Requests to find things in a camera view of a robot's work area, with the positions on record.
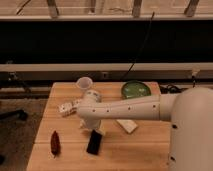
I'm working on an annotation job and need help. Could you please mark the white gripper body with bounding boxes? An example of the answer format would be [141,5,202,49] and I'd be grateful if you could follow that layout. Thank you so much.
[80,119,104,134]

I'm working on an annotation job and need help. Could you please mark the black eraser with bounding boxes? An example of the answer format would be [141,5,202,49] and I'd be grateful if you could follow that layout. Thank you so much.
[86,130,102,155]

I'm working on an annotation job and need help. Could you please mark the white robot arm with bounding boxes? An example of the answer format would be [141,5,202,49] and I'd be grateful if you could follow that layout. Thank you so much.
[77,87,213,171]

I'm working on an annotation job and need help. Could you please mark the white sponge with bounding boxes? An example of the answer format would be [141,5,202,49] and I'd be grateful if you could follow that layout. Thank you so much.
[117,119,138,134]

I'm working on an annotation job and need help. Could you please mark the white plastic bottle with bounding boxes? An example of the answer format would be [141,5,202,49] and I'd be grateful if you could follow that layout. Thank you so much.
[58,99,81,117]

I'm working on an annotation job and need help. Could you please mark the dark red chili pepper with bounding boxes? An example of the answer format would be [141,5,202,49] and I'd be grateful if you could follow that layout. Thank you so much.
[51,131,60,156]

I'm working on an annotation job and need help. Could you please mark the clear plastic cup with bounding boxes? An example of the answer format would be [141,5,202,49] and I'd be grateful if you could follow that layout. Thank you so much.
[76,77,93,94]

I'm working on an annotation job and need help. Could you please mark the green bowl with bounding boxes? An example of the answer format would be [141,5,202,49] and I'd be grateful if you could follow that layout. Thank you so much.
[121,80,151,99]

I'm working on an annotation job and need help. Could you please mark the black chair base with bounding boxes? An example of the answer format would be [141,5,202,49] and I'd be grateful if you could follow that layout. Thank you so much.
[0,110,28,121]

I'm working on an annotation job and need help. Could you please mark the thin black cable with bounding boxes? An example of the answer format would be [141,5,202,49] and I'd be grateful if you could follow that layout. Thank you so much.
[119,11,156,83]

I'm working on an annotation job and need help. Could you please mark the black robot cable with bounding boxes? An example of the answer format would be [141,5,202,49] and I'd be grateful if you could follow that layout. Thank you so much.
[159,75,198,95]

